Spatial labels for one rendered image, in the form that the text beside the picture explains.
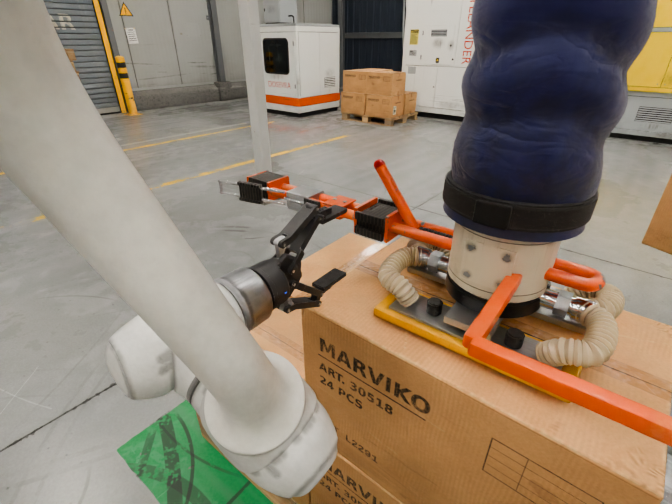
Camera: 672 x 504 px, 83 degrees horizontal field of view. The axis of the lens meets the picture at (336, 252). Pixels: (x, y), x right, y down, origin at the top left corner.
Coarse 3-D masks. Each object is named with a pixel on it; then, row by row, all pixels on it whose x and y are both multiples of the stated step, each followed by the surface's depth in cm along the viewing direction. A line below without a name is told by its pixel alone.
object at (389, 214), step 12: (360, 204) 81; (372, 204) 84; (384, 204) 84; (360, 216) 78; (372, 216) 76; (384, 216) 78; (396, 216) 78; (360, 228) 79; (372, 228) 78; (384, 228) 77; (384, 240) 78
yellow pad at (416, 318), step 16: (384, 304) 73; (416, 304) 72; (432, 304) 68; (448, 304) 73; (400, 320) 69; (416, 320) 69; (432, 320) 68; (432, 336) 66; (448, 336) 65; (496, 336) 64; (512, 336) 61; (528, 336) 65; (464, 352) 63; (528, 352) 61; (496, 368) 61; (560, 368) 58; (576, 368) 59; (528, 384) 58
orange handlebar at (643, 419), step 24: (432, 240) 72; (576, 264) 63; (504, 288) 57; (576, 288) 60; (600, 288) 59; (480, 312) 52; (480, 336) 48; (480, 360) 46; (504, 360) 44; (528, 360) 44; (552, 384) 42; (576, 384) 41; (600, 408) 39; (624, 408) 38; (648, 408) 38; (648, 432) 37
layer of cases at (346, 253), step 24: (336, 240) 190; (360, 240) 190; (312, 264) 170; (336, 264) 170; (264, 336) 128; (288, 336) 128; (288, 360) 119; (336, 456) 92; (336, 480) 97; (360, 480) 89
